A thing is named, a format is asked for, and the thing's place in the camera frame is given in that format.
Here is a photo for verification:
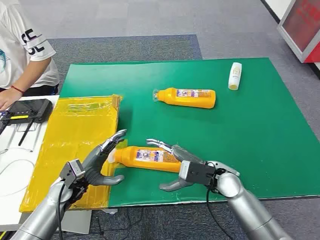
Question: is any person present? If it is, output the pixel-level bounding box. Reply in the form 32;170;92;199
0;0;60;112

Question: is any yellow plastic sheet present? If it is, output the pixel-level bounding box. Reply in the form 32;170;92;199
19;94;128;214

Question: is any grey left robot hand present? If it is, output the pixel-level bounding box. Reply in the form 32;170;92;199
81;129;128;187

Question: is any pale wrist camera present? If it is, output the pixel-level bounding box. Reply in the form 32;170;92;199
59;158;86;189
178;160;217;187

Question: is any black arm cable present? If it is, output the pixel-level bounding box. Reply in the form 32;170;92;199
57;183;64;240
205;185;235;240

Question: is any red display stand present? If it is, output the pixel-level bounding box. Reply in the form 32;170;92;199
276;0;320;64

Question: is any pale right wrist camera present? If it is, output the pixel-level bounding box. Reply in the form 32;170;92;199
178;160;217;187

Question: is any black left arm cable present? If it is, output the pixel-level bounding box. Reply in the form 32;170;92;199
57;183;64;240

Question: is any red string bracelet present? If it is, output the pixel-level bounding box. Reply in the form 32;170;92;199
10;85;25;96

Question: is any orange detergent bottle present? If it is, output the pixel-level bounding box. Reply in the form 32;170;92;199
152;87;217;110
108;145;182;174

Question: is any thin white cable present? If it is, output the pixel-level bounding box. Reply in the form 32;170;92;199
0;147;35;198

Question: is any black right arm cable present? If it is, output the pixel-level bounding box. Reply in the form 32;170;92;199
205;185;235;240

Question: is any white side table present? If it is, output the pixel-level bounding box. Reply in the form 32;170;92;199
0;95;92;235

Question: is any black remote controller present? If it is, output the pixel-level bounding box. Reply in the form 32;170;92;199
0;98;54;147

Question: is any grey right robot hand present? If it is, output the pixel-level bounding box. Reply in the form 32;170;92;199
146;138;207;193

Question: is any small white bottle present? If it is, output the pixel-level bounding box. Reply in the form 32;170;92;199
228;61;243;91

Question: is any person's hand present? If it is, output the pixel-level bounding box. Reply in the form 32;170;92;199
0;87;23;112

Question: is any green table mat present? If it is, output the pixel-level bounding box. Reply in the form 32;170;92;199
59;57;320;208

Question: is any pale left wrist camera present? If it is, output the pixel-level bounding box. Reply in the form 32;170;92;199
59;158;86;189

